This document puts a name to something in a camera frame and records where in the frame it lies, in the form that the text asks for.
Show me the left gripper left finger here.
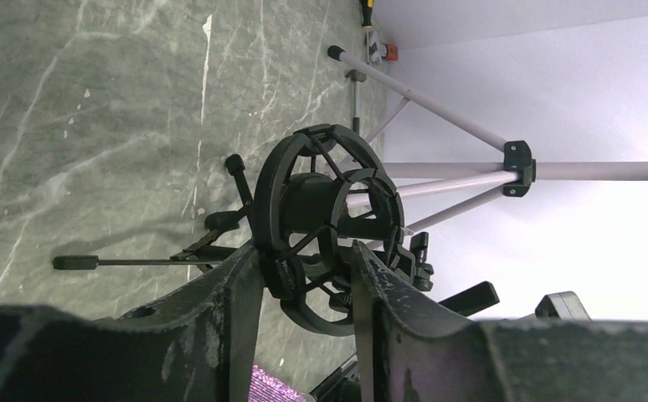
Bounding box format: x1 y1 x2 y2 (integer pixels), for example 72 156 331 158
0 245 263 401

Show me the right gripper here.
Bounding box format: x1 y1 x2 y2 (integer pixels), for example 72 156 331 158
439 281 591 321

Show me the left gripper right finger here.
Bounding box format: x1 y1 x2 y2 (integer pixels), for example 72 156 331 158
352 243 648 401

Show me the purple glitter microphone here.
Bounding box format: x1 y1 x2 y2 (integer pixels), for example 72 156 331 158
248 365 316 402

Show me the lilac perforated music stand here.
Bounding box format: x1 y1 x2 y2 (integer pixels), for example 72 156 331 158
327 44 648 250

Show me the black tripod microphone stand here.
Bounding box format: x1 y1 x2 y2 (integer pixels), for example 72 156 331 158
58 125 466 350

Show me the yellow black screwdriver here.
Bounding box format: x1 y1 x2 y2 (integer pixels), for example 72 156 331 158
359 0 374 28

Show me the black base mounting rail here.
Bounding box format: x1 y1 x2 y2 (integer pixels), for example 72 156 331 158
310 354 362 402

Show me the black handled hammer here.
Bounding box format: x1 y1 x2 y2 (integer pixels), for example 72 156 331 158
346 70 368 133

